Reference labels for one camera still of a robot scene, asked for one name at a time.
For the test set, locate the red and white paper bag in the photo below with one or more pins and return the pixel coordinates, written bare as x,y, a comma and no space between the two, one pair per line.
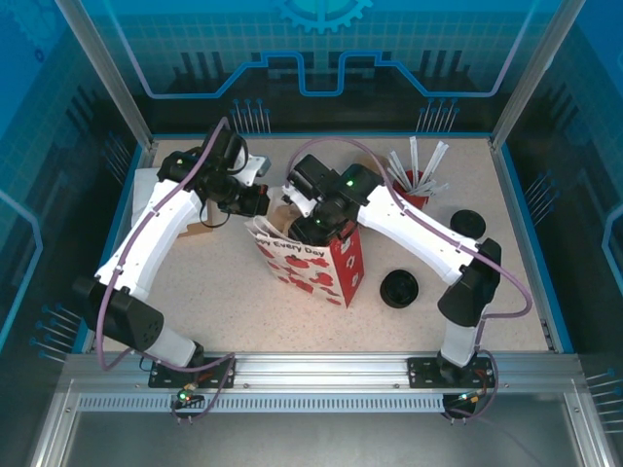
311,272

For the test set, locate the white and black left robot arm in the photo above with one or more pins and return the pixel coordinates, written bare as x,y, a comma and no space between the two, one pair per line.
156,243

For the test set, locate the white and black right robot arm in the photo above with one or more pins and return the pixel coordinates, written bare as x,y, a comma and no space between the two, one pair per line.
418,228

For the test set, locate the brown cardboard box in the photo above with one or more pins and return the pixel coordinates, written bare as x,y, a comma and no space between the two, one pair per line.
194,228

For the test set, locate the red straw holder cup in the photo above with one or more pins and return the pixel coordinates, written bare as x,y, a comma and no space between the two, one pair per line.
414,199

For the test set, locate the white paper napkin stack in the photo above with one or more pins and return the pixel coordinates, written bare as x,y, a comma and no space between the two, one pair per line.
143,199

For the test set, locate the small connector with LED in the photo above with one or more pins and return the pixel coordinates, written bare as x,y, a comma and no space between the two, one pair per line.
469,398
187,396

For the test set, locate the grey metal lower panel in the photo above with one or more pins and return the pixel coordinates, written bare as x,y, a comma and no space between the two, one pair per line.
316,442

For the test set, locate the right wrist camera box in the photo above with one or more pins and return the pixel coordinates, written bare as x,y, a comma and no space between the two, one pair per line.
299,199

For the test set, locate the aluminium frame post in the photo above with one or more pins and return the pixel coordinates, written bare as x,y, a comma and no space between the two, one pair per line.
115,82
521,82

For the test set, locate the aluminium mounting rail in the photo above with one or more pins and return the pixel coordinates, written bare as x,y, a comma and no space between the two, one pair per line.
321,370

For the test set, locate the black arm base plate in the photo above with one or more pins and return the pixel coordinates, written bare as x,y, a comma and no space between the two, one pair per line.
221,374
423,372

